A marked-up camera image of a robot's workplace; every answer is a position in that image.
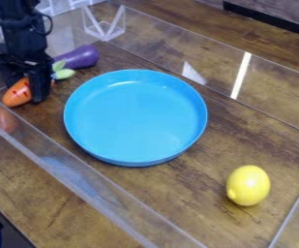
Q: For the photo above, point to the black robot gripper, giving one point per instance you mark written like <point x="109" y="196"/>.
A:
<point x="24" y="52"/>

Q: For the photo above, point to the orange toy carrot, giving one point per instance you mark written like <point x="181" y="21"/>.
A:
<point x="18" y="95"/>

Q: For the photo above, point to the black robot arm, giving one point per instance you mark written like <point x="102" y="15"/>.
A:
<point x="18" y="9"/>

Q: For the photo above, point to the purple toy eggplant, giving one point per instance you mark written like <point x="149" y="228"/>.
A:
<point x="82" y="57"/>

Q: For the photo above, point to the blue round plate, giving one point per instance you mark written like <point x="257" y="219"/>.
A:
<point x="136" y="118"/>

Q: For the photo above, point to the yellow toy lemon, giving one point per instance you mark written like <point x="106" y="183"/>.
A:
<point x="249" y="185"/>

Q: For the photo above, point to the clear acrylic enclosure walls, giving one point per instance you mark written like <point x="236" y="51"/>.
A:
<point x="70" y="201"/>

